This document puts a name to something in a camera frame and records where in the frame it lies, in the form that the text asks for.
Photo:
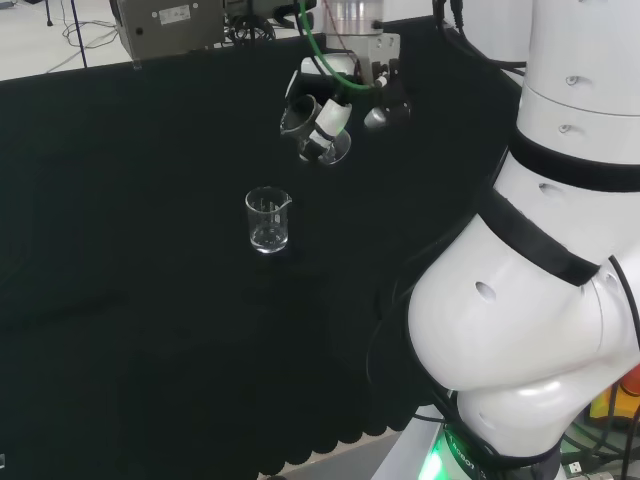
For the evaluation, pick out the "black bench cloth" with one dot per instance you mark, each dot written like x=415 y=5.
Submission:
x=150 y=300

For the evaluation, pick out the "grey metal box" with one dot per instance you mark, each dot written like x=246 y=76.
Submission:
x=170 y=25

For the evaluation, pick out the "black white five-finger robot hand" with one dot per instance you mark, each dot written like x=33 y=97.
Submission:
x=380 y=55

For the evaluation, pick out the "clear glass beaker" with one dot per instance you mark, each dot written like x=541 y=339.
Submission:
x=300 y=122
x=267 y=225

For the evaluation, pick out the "dark tripod leg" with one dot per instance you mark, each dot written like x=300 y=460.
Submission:
x=79 y=35

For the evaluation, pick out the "yellow stop button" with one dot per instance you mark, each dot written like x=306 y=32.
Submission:
x=617 y=400

